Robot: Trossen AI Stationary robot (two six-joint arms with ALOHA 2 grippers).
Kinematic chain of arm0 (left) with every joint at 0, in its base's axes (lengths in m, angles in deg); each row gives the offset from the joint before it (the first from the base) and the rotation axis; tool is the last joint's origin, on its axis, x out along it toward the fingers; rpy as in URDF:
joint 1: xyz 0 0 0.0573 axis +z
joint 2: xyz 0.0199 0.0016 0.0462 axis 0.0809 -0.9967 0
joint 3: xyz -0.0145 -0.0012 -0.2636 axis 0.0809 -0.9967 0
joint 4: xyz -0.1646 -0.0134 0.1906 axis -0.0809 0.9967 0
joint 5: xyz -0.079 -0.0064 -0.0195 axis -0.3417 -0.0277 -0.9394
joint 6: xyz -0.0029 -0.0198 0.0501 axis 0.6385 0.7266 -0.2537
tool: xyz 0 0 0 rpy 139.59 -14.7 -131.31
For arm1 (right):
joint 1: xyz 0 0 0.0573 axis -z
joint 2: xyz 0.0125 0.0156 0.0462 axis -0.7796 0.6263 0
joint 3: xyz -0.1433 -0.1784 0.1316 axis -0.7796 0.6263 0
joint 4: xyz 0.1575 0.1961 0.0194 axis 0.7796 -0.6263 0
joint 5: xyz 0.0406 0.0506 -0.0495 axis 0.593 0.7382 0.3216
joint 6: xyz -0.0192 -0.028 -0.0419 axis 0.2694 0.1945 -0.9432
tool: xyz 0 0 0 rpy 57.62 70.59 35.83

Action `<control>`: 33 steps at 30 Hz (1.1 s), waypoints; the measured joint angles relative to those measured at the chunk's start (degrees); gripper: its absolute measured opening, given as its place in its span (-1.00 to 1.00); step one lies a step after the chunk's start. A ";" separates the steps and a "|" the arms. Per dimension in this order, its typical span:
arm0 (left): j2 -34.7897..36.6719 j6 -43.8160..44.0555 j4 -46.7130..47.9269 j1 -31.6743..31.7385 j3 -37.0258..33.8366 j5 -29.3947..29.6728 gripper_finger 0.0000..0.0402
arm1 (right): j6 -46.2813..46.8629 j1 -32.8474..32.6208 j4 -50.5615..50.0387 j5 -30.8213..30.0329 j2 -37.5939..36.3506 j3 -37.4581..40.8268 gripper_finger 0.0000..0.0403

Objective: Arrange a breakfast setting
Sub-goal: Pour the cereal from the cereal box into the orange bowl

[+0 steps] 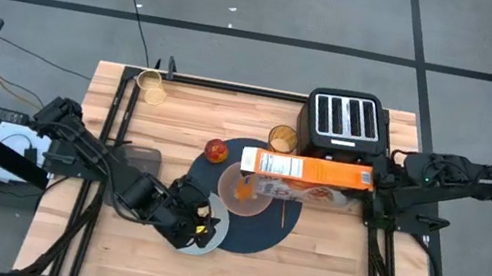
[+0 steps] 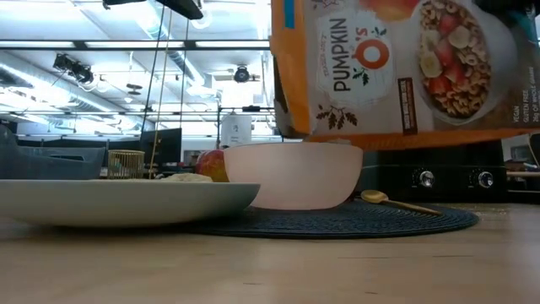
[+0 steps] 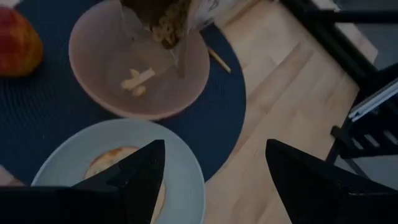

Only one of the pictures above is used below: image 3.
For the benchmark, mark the toasted cereal rings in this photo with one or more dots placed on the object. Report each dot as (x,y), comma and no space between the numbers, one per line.
(168,31)

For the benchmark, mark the black aluminium rig frame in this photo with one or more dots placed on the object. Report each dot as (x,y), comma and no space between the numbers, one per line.
(329,40)

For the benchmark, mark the Pumpkin O's cereal box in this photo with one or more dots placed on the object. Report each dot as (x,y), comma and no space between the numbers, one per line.
(205,12)

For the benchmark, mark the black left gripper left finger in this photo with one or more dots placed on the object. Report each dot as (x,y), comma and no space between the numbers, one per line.
(140,180)

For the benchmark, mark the gold spoon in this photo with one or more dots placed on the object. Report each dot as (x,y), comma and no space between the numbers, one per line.
(219,60)

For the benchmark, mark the red apple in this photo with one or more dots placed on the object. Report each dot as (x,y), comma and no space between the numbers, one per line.
(17,43)

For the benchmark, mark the dark blue round placemat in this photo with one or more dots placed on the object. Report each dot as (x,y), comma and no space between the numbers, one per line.
(46,105)

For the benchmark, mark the pale grey round plate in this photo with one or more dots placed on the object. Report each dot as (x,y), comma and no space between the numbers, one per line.
(183,174)

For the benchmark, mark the pink translucent bowl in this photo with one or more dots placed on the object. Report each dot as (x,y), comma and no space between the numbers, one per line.
(102,56)

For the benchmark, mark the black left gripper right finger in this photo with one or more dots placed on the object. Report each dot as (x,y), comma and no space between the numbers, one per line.
(311,193)

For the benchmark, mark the toasted bagel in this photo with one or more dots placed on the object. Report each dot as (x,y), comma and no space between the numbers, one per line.
(105,160)

